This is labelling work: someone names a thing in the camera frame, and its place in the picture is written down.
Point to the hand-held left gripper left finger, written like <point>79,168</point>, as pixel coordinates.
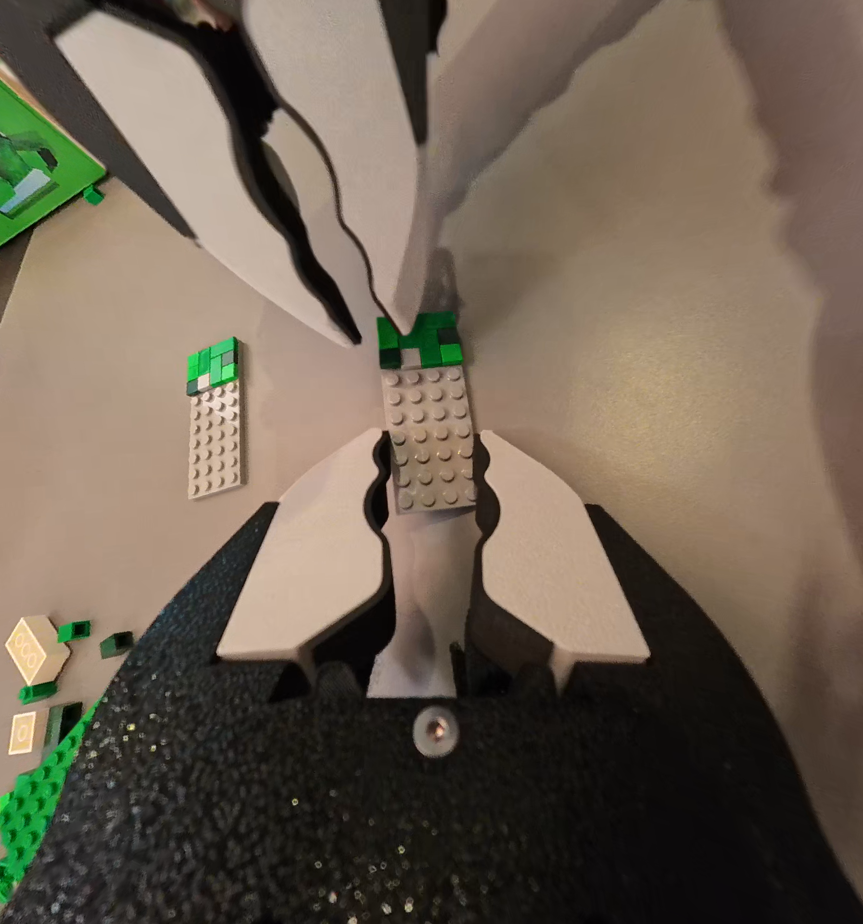
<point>309,563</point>

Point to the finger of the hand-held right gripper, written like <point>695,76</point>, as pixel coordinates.
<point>157,130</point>
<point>345,108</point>

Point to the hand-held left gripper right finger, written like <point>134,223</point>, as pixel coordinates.
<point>554,570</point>

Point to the grey plate with green tiles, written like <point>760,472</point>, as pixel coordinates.
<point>215,440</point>
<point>431,433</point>

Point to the green instruction booklet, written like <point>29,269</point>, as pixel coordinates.
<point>13,166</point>

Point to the small dark green brick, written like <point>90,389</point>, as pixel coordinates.
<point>116,645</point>

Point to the white rectangular brick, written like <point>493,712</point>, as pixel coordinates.
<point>34,648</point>

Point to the white square brick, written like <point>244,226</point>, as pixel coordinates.
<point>23,733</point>

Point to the long green baseplate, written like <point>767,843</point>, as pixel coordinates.
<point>38,808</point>

